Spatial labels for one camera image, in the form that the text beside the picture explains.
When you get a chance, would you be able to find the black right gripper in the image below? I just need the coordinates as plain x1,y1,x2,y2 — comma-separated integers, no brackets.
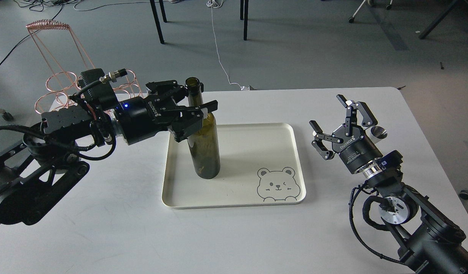
309,94,383,175

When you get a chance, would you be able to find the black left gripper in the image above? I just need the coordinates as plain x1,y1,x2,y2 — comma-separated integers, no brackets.
114,80,218,145

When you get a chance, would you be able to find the steel double jigger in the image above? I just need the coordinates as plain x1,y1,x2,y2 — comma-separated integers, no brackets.
365,126,388,145

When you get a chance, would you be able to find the dark green wine bottle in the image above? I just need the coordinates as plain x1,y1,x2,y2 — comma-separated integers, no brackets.
185,77,220,179

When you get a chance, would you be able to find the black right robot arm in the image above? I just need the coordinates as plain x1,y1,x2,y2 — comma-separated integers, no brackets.
310,95,468,274

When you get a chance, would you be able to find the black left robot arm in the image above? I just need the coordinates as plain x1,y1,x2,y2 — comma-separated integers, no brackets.
0,68,218,226

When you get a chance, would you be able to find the cream bear serving tray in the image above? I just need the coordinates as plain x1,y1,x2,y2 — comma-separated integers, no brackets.
162,123,306,209

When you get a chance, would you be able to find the black table leg left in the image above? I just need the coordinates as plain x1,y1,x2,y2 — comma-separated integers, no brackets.
150,0,168,45

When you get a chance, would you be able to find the black table leg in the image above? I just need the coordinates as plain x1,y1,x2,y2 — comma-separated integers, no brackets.
150,0,168,45
240,0,249,41

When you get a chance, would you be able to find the chair base with caster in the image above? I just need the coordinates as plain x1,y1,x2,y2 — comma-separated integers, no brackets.
348,0,394,24

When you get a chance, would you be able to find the black table leg right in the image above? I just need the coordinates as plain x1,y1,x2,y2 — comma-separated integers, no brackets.
240,0,249,41

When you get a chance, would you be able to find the caster wheel at left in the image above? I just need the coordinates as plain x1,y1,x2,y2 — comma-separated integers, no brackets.
0,108,14,121

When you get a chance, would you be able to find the white floor cable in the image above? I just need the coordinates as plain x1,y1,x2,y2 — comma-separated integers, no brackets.
206,0,250,91

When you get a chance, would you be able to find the copper wire wine rack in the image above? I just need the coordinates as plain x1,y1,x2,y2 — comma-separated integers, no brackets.
26,20,144,115

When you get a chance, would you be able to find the black floor cable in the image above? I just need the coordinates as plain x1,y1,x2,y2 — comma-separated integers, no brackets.
0,0,150,73

